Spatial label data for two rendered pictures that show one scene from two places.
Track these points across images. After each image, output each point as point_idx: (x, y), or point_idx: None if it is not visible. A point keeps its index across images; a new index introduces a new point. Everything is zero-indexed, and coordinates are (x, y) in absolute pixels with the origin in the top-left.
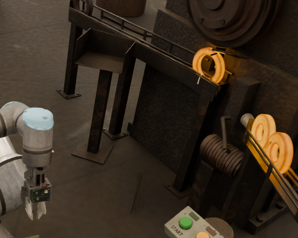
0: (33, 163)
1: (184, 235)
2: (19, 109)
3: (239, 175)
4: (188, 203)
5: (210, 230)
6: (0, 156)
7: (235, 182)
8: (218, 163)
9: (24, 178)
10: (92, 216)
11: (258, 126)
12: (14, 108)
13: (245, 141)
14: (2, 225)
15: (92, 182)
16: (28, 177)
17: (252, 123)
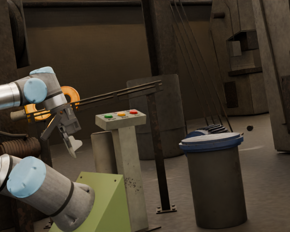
0: (65, 100)
1: (116, 118)
2: (24, 78)
3: (44, 146)
4: (19, 212)
5: (116, 112)
6: None
7: (44, 154)
8: (26, 151)
9: (46, 139)
10: None
11: (33, 105)
12: (19, 80)
13: (33, 119)
14: None
15: None
16: (58, 124)
17: (26, 108)
